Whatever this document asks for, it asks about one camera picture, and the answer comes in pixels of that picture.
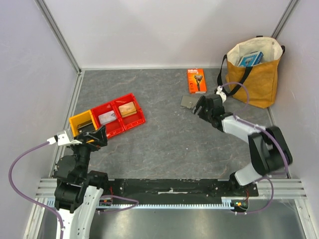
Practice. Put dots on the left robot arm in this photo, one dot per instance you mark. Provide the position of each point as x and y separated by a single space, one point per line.
78 190

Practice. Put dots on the red bin near yellow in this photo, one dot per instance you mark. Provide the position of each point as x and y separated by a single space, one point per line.
113 128

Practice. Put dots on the red bin far right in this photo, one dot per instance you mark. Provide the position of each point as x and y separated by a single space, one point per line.
132 121

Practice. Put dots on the grey card holder wallet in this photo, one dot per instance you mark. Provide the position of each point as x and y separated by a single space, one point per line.
188 102

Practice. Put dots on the blue razor box in bag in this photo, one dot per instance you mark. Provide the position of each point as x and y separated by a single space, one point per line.
251 59

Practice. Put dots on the orange razor box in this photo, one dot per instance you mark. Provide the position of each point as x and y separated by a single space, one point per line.
196 81

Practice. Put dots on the dark card in yellow bin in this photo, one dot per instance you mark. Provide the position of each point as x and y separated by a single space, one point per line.
86 127

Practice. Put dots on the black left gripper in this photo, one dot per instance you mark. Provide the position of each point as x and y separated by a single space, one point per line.
99 137

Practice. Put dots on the gold card in bin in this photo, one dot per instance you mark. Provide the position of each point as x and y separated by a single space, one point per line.
127 109

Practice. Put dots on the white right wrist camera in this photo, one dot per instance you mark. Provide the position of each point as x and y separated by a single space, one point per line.
219 91

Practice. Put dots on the tan tote bag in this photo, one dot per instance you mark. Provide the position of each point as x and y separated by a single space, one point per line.
253 84

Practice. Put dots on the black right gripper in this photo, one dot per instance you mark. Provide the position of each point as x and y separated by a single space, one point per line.
204 108

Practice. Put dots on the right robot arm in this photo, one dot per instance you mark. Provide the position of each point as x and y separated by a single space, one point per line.
268 149

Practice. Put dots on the white cable duct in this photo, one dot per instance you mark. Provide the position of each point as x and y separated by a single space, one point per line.
226 204

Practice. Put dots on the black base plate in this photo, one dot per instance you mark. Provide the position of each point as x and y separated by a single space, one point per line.
177 191

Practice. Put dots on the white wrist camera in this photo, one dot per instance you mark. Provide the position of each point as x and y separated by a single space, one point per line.
63 138
219 91

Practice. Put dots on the grey card in bin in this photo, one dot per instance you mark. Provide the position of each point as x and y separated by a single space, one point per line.
107 117

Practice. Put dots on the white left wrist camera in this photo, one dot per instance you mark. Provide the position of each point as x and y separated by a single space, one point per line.
63 138

